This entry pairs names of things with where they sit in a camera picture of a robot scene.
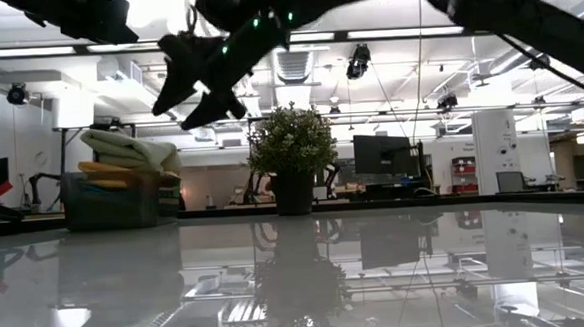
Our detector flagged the grey plastic bin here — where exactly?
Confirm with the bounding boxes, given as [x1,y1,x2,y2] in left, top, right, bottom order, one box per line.
[60,166,184,234]

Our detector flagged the black computer monitor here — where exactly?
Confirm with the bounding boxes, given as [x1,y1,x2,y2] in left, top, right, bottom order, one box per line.
[353,131,427,177]

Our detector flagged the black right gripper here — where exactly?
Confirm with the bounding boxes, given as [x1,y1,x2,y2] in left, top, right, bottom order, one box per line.
[146,15,295,134]

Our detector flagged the small potted green plant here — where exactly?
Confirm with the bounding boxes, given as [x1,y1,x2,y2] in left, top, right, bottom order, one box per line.
[243,99,344,219]

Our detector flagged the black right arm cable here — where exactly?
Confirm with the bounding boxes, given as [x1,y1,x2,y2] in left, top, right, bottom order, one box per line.
[182,2,204,38]

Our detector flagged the white pillar cabinet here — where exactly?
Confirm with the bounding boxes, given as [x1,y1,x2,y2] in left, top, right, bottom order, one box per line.
[471,109,524,194]

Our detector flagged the green microfiber towel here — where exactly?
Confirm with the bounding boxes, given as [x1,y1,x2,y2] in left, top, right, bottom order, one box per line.
[79,123,183,180]

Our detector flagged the black ceiling spotlight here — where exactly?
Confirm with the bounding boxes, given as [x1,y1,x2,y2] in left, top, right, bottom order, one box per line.
[437,93,459,112]
[5,81,31,107]
[527,53,552,72]

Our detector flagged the blue microfiber towel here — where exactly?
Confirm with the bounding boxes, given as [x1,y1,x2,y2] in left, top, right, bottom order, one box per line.
[156,186,183,206]

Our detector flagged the red shelf bins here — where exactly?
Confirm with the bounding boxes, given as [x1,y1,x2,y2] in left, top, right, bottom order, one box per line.
[450,156,479,195]

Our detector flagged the orange microfiber towel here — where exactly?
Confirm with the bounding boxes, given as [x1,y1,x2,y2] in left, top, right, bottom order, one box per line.
[76,157,147,193]

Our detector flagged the black overhead camera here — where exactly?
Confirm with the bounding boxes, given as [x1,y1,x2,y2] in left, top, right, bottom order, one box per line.
[344,43,373,81]

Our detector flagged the black aluminium rig frame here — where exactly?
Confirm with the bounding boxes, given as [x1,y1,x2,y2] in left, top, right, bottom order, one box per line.
[0,21,497,63]

